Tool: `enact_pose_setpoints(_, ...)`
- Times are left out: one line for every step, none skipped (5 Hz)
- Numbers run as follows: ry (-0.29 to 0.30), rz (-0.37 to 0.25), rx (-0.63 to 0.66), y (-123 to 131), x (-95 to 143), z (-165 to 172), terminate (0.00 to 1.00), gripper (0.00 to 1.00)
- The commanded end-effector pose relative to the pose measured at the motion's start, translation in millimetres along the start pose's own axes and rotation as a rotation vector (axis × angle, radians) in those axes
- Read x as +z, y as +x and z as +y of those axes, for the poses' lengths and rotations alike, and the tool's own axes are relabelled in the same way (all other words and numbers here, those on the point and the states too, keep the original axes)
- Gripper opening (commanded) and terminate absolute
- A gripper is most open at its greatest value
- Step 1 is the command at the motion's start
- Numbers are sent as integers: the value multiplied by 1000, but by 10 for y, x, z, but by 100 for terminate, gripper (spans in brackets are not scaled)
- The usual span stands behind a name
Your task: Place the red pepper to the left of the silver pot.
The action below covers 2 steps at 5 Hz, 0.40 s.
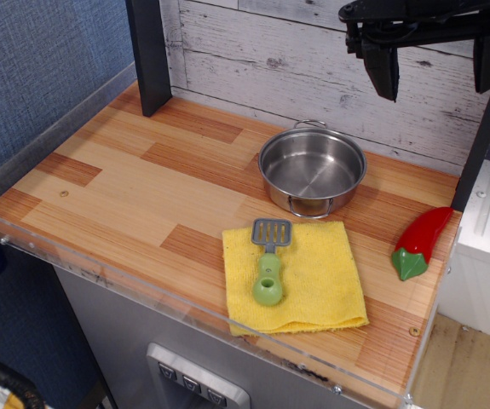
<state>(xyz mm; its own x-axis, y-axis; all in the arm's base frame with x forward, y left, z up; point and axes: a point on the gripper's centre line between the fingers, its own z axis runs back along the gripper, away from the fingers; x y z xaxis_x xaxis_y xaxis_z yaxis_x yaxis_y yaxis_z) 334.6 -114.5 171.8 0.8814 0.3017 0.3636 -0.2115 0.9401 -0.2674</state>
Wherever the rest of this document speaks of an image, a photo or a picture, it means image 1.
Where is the green grey toy spatula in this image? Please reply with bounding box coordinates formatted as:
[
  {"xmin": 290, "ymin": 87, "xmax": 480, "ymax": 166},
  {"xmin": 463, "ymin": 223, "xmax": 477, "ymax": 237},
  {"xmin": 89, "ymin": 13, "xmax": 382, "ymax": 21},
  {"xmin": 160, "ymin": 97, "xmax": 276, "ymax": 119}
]
[{"xmin": 251, "ymin": 218, "xmax": 292, "ymax": 307}]

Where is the clear acrylic guard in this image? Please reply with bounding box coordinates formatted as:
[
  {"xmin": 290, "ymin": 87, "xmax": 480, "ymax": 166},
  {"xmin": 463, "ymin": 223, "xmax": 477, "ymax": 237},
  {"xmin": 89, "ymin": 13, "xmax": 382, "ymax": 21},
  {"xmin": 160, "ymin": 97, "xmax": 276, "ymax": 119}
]
[{"xmin": 0, "ymin": 68, "xmax": 460, "ymax": 406}]

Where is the dark right frame post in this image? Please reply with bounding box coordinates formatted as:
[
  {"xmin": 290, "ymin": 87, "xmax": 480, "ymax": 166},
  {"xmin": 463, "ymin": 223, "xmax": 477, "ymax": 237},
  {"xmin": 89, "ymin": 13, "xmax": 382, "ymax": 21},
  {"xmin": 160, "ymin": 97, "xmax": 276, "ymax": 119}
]
[{"xmin": 451, "ymin": 96, "xmax": 490, "ymax": 212}]

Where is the white metal box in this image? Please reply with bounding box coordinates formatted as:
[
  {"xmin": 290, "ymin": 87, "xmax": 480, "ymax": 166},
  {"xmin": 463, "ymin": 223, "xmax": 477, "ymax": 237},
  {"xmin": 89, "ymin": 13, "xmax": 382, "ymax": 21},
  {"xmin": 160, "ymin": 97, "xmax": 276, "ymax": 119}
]
[{"xmin": 438, "ymin": 160, "xmax": 490, "ymax": 335}]

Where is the silver button panel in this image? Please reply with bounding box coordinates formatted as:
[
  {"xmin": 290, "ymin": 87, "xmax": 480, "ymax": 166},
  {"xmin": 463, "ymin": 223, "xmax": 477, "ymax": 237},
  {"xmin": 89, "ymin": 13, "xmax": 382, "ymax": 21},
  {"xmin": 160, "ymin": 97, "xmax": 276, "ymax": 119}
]
[{"xmin": 147, "ymin": 343, "xmax": 251, "ymax": 408}]

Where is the black yellow object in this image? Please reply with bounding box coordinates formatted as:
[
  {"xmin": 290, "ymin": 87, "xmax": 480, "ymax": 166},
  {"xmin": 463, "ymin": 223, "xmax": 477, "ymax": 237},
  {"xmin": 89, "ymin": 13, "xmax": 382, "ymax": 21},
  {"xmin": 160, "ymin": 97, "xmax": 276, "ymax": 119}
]
[{"xmin": 0, "ymin": 362, "xmax": 49, "ymax": 408}]

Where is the dark left frame post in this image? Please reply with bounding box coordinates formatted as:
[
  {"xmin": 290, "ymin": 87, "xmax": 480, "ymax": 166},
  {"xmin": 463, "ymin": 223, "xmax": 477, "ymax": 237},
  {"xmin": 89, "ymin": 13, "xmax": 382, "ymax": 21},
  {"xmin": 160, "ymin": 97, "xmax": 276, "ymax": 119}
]
[{"xmin": 125, "ymin": 0, "xmax": 172, "ymax": 117}]

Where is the yellow cloth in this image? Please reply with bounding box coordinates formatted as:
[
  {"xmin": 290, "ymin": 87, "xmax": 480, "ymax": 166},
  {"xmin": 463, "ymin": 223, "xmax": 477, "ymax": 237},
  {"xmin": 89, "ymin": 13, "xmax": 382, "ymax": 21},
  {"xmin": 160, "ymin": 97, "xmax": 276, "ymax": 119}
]
[{"xmin": 222, "ymin": 222, "xmax": 369, "ymax": 336}]

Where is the stainless steel pot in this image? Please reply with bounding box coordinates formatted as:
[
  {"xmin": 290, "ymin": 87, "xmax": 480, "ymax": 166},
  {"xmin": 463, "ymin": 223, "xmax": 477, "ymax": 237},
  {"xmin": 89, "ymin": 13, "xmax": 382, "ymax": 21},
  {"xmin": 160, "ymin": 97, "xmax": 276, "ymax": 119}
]
[{"xmin": 257, "ymin": 120, "xmax": 367, "ymax": 219}]

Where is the dark frame post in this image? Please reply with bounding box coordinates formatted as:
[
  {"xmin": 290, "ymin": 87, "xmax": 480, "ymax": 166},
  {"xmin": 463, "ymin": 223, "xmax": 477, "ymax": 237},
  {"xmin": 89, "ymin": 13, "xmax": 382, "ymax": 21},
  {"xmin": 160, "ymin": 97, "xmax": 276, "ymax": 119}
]
[
  {"xmin": 125, "ymin": 0, "xmax": 172, "ymax": 117},
  {"xmin": 451, "ymin": 96, "xmax": 490, "ymax": 212}
]

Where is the red toy chili pepper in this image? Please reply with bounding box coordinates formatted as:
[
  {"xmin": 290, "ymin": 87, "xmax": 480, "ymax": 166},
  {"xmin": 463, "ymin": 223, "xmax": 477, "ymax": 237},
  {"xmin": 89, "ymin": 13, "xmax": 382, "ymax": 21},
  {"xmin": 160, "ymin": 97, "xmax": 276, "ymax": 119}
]
[{"xmin": 391, "ymin": 207, "xmax": 453, "ymax": 281}]

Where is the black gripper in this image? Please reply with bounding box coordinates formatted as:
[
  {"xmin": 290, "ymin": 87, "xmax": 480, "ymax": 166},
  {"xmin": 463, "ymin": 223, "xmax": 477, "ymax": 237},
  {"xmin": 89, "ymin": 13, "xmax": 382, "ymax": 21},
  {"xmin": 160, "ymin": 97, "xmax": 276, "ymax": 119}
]
[{"xmin": 338, "ymin": 1, "xmax": 490, "ymax": 101}]

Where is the grey toy cabinet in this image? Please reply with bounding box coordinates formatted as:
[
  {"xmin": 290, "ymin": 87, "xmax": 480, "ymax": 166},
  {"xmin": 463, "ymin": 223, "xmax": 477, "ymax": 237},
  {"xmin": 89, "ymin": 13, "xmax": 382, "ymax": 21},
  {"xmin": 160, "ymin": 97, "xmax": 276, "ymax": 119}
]
[{"xmin": 56, "ymin": 269, "xmax": 403, "ymax": 408}]

